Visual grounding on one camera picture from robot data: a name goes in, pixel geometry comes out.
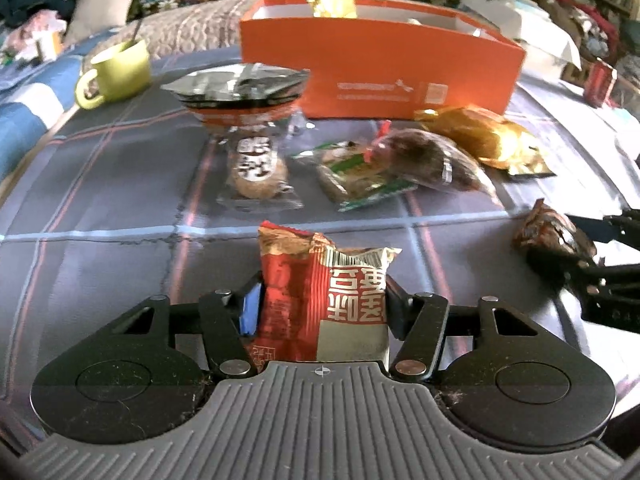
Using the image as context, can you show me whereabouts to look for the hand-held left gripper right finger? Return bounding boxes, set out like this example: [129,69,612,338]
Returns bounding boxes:
[385,275,543,381]

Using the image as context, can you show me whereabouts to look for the plaid tablecloth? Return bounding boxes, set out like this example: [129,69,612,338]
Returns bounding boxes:
[0,40,640,461]

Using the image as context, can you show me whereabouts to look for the round cake in clear wrapper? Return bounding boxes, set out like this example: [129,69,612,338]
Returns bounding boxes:
[217,132,303,211]

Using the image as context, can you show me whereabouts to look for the pink plastic bag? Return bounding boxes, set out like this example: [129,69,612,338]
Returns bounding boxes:
[10,10,66,61]

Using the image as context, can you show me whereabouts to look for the orange cardboard box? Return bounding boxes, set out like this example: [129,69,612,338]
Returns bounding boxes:
[239,0,527,120]

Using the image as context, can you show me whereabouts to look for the beige pillow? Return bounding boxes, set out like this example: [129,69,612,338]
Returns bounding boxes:
[65,0,146,46]

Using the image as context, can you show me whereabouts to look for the pink quilted sofa cover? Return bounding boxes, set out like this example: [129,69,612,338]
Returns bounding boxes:
[125,0,501,61]

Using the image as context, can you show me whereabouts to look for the white cloth covered table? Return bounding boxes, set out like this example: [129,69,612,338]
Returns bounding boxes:
[460,0,583,68]

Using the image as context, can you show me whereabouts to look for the red soda can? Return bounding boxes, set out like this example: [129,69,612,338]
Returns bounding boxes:
[585,59,617,107]

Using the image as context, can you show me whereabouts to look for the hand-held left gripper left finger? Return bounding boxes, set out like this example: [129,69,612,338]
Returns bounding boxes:
[102,272,265,380]

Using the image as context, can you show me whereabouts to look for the red and gold snack packet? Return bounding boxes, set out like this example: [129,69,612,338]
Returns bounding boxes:
[247,220,402,363]

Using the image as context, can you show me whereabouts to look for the brown crinkled snack packet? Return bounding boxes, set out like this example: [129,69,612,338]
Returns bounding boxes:
[512,199,598,271]

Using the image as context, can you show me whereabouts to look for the green wrapped biscuit packet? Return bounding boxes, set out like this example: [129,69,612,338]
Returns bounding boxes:
[292,140,418,213]

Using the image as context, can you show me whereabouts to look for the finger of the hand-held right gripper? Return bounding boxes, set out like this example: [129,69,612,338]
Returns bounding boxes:
[565,212,640,250]
[565,259,640,292]

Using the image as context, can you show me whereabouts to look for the gold foil snack packet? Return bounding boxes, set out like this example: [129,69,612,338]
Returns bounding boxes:
[415,105,556,178]
[307,0,357,18]

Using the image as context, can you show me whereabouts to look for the green ceramic mug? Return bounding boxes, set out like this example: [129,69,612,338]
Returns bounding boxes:
[75,37,152,110]

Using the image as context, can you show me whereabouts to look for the dark red dates bag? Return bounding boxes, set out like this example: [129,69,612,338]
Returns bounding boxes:
[367,127,496,196]

